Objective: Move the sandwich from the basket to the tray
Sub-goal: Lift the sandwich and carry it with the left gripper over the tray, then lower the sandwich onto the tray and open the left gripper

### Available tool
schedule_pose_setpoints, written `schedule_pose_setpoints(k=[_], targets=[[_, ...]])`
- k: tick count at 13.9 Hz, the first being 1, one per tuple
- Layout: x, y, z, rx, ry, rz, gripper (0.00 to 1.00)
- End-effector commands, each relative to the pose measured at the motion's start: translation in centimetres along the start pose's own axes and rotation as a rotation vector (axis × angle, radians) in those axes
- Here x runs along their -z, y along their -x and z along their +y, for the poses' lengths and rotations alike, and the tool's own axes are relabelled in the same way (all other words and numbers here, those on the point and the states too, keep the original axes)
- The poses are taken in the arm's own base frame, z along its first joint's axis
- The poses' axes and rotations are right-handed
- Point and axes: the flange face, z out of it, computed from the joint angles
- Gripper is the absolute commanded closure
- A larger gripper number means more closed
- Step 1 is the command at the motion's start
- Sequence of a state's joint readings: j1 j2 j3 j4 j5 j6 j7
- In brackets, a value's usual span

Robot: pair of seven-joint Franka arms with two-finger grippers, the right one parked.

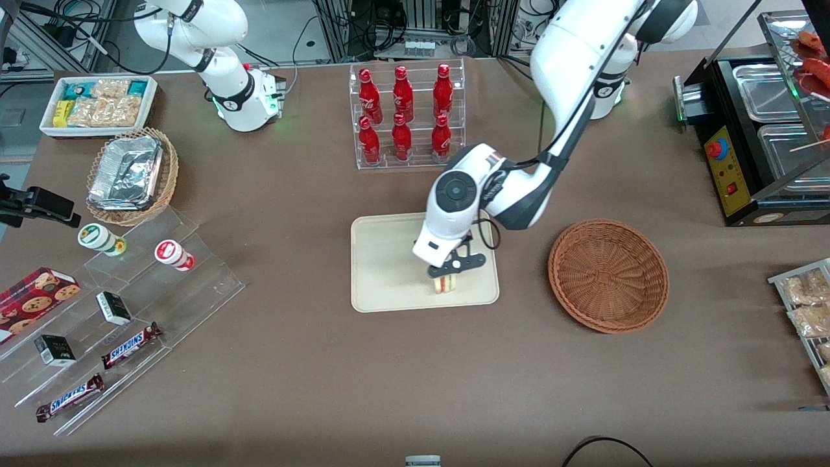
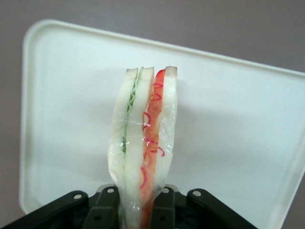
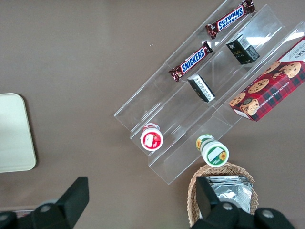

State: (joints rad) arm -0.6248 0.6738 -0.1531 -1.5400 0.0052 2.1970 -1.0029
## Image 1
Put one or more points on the triangular sandwich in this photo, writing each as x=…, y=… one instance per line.
x=445, y=285

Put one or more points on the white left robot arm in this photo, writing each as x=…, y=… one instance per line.
x=583, y=52

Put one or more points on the beige plastic tray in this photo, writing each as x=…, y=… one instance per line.
x=389, y=272

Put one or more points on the oval brown wicker basket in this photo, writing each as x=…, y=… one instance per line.
x=170, y=175

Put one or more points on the round brown wicker basket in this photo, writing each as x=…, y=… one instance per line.
x=606, y=275

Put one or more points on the tray of packaged snacks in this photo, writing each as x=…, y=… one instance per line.
x=778, y=280

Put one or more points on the green lid yogurt cup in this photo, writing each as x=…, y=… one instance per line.
x=97, y=237

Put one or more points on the white rectangular snack bin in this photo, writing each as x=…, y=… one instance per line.
x=48, y=130

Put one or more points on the silver foil container stack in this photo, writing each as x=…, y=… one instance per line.
x=126, y=172

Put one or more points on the yellow snack packet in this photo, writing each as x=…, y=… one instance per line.
x=61, y=113

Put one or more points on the red chocolate cookie box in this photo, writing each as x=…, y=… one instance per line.
x=32, y=298

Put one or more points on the clear cracker bag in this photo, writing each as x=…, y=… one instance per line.
x=110, y=87
x=107, y=111

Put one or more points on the small black carton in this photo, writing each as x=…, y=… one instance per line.
x=55, y=350
x=113, y=308

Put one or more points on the green snack packet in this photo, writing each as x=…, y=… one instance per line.
x=76, y=89

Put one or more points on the red cola bottle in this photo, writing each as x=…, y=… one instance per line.
x=370, y=97
x=443, y=91
x=369, y=144
x=403, y=94
x=402, y=141
x=441, y=141

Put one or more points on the red lid yogurt cup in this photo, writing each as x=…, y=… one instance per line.
x=172, y=253

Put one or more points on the clear acrylic bottle rack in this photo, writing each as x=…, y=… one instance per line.
x=418, y=139

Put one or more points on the teal snack packet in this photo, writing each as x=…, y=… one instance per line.
x=138, y=87

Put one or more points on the brown Snickers bar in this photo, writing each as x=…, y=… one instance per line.
x=70, y=397
x=130, y=346

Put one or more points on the clear acrylic stepped display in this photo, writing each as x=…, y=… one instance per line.
x=188, y=292

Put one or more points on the small grey device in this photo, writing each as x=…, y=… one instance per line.
x=423, y=461

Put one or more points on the aluminium equipment rack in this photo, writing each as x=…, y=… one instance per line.
x=415, y=19

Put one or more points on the black hot dog roller machine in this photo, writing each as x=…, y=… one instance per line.
x=720, y=97

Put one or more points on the stainless steel pan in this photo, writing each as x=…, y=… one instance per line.
x=765, y=91
x=788, y=159

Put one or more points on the clear bagged pastry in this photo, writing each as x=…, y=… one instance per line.
x=807, y=288
x=825, y=353
x=810, y=321

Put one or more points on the red sausage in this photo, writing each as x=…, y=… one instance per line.
x=812, y=41
x=818, y=72

